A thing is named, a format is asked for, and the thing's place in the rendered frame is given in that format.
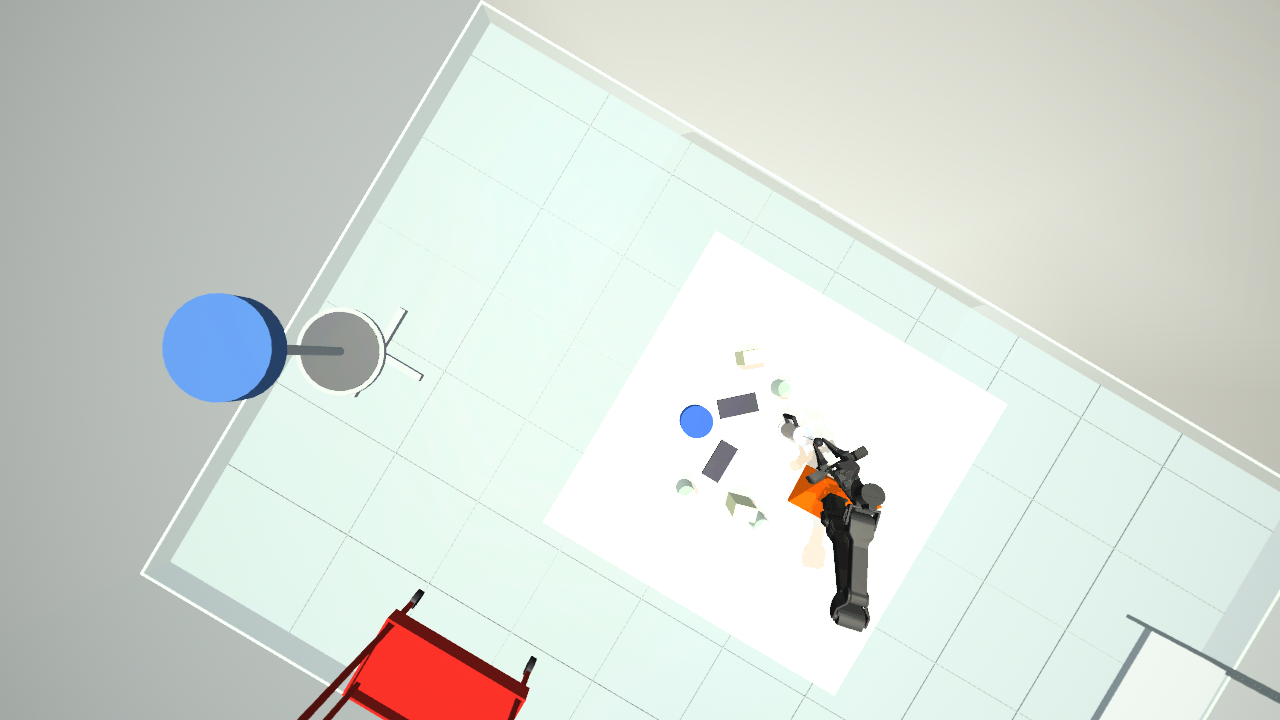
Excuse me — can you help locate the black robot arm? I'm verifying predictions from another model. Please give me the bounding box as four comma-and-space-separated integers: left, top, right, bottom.
820, 457, 886, 633

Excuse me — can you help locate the blue short cylinder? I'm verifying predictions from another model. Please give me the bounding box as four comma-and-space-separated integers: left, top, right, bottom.
678, 405, 713, 438

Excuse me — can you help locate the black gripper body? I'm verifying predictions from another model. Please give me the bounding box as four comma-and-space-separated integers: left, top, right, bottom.
805, 446, 868, 492

